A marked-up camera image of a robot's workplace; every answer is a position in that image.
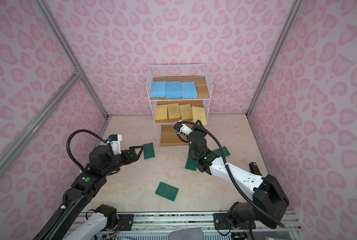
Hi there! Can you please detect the white wire wooden shelf rack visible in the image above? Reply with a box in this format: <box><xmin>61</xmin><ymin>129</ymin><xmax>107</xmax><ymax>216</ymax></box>
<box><xmin>146</xmin><ymin>64</ymin><xmax>213</xmax><ymax>147</ymax></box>

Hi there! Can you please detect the green sponge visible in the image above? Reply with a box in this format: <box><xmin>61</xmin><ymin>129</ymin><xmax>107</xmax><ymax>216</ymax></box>
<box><xmin>212</xmin><ymin>147</ymin><xmax>231</xmax><ymax>157</ymax></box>
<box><xmin>185</xmin><ymin>157</ymin><xmax>197</xmax><ymax>172</ymax></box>

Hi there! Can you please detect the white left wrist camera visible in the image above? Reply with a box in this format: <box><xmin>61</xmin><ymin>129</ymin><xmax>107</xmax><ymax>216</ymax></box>
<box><xmin>106</xmin><ymin>135</ymin><xmax>122</xmax><ymax>155</ymax></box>

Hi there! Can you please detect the green scouring pad front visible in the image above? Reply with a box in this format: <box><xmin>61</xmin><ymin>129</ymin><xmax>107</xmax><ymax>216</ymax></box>
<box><xmin>155</xmin><ymin>182</ymin><xmax>179</xmax><ymax>202</ymax></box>

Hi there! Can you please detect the blue sponge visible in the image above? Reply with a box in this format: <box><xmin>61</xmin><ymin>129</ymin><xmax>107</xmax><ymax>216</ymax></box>
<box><xmin>165</xmin><ymin>81</ymin><xmax>182</xmax><ymax>99</ymax></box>
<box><xmin>150</xmin><ymin>81</ymin><xmax>166</xmax><ymax>98</ymax></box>
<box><xmin>181</xmin><ymin>82</ymin><xmax>198</xmax><ymax>99</ymax></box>

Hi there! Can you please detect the green scouring pad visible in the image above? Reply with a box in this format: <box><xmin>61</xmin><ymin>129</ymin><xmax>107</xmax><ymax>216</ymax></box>
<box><xmin>155</xmin><ymin>182</ymin><xmax>179</xmax><ymax>202</ymax></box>
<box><xmin>143</xmin><ymin>143</ymin><xmax>155</xmax><ymax>160</ymax></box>

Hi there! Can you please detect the grey chair back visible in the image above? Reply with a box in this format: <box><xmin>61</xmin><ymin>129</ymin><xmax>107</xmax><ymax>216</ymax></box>
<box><xmin>168</xmin><ymin>228</ymin><xmax>205</xmax><ymax>240</ymax></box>

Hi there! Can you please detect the green sponge right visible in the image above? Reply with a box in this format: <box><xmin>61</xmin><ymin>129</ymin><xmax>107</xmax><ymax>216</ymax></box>
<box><xmin>212</xmin><ymin>147</ymin><xmax>231</xmax><ymax>157</ymax></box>

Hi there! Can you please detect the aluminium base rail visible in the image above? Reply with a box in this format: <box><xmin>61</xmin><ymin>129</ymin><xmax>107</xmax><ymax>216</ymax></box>
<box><xmin>95</xmin><ymin>211</ymin><xmax>305</xmax><ymax>240</ymax></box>

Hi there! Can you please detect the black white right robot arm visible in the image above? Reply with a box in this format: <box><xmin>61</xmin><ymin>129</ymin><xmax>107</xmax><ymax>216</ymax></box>
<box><xmin>185</xmin><ymin>131</ymin><xmax>289</xmax><ymax>229</ymax></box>

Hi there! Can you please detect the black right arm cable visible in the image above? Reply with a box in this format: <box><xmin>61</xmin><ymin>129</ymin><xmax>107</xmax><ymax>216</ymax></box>
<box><xmin>173</xmin><ymin>120</ymin><xmax>286</xmax><ymax>229</ymax></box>

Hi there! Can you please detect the green sponge middle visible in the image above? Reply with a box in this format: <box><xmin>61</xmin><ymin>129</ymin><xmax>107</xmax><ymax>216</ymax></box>
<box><xmin>185</xmin><ymin>157</ymin><xmax>197</xmax><ymax>172</ymax></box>

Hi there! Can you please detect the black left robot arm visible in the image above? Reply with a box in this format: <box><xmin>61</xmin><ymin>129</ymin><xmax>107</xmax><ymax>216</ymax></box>
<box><xmin>34</xmin><ymin>145</ymin><xmax>144</xmax><ymax>240</ymax></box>

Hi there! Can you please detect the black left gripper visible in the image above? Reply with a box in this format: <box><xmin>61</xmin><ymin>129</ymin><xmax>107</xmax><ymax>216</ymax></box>
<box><xmin>102</xmin><ymin>144</ymin><xmax>143</xmax><ymax>178</ymax></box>

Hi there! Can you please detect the small yellow sponge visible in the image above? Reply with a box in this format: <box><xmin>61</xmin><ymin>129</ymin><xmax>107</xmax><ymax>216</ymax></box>
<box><xmin>155</xmin><ymin>105</ymin><xmax>168</xmax><ymax>122</ymax></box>

